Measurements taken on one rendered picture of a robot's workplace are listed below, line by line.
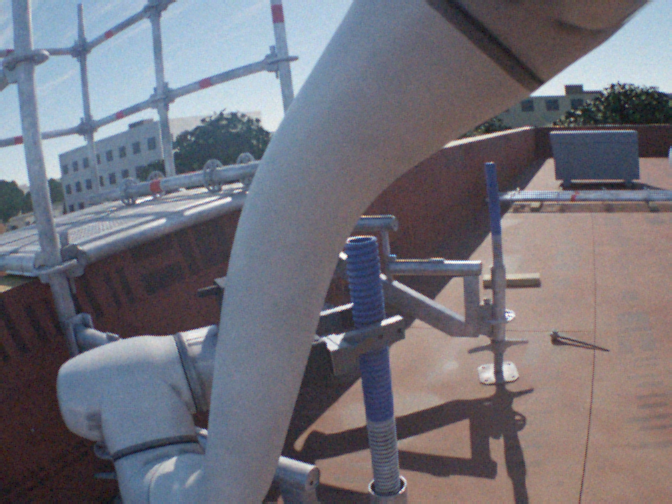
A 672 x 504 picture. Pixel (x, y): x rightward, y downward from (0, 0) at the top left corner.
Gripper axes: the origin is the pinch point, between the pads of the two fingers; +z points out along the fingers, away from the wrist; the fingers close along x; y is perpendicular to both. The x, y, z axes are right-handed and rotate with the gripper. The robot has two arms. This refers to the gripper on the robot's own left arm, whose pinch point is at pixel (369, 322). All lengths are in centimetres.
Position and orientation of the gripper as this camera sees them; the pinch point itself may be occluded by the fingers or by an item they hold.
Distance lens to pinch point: 59.8
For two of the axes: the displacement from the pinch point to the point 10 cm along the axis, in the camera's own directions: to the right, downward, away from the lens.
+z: 8.9, -2.2, 3.9
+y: 1.3, 9.6, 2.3
